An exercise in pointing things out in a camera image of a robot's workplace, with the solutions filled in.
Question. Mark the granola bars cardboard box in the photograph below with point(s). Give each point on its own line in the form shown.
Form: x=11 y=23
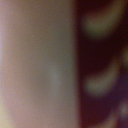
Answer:
x=100 y=63

